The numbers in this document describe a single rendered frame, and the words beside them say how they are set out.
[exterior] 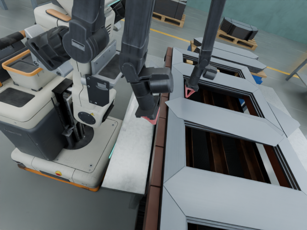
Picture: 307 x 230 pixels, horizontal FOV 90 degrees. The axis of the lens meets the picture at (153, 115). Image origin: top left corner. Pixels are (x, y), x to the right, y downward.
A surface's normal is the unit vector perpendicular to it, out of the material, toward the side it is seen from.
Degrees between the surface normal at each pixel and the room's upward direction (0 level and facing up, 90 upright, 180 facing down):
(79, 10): 78
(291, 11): 90
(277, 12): 90
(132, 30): 83
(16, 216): 0
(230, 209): 0
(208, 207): 0
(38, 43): 53
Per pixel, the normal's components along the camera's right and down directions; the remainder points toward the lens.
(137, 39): -0.13, 0.59
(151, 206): 0.21, -0.64
